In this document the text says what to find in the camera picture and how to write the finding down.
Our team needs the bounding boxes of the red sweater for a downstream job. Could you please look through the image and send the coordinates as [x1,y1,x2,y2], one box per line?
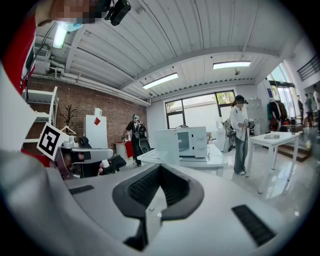
[2,14,37,96]

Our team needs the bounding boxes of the rack of dark clothes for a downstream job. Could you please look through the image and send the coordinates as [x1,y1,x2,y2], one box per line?
[266,99,289,132]

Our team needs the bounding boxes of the wooden step platform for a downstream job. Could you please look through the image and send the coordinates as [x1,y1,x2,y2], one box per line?
[276,141,311,163]

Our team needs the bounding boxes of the black stair railing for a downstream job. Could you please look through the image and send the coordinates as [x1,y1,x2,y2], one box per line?
[296,53,320,82]

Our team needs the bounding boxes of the white microwave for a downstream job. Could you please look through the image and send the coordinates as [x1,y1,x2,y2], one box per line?
[154,126,208,166]

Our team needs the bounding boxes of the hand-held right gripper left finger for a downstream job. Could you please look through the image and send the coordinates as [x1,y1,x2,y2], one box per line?
[46,163,161,254]

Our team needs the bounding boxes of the black-framed window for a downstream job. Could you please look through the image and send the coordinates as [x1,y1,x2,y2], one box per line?
[164,90,237,130]

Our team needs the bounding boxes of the dark coat stand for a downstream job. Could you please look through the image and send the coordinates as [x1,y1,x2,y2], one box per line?
[60,104,78,133]

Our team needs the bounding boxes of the white panel edge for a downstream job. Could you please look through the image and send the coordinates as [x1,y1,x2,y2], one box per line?
[154,129,180,166]

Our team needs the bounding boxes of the white table with black lines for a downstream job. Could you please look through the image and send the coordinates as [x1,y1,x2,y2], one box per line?
[136,143,230,177]

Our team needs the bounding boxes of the white square-legged table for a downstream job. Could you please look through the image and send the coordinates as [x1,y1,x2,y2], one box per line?
[248,131,301,195]

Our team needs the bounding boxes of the ceiling light panel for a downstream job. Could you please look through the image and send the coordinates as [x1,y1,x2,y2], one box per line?
[142,72,179,90]
[52,23,69,50]
[212,60,252,70]

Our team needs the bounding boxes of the red and white box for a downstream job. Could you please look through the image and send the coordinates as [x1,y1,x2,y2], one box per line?
[114,140,135,160]

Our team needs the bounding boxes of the black head-mounted camera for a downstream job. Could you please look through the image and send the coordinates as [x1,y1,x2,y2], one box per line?
[104,0,132,27]

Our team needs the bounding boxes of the light blue face mask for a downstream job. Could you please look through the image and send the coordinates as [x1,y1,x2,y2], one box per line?
[56,20,84,33]

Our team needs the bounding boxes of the white shelf rack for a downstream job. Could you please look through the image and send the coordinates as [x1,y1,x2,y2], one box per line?
[21,86,60,151]

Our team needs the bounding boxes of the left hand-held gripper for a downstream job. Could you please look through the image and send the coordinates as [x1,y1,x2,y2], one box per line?
[36,122,115,181]

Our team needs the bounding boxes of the white refrigerator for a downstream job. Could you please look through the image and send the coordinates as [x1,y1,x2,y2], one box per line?
[83,113,109,150]

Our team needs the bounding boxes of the grey lockers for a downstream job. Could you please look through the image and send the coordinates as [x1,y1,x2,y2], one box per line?
[246,98,264,136]

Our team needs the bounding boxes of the clothes hanger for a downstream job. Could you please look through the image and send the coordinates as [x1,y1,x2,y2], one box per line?
[59,124,77,136]

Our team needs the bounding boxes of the white water dispenser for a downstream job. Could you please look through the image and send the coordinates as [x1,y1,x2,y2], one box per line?
[214,116,227,152]

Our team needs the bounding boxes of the white air conditioner unit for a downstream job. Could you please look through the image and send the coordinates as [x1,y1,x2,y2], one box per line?
[33,47,52,75]

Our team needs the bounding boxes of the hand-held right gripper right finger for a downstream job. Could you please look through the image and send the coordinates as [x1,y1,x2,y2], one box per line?
[152,163,286,256]

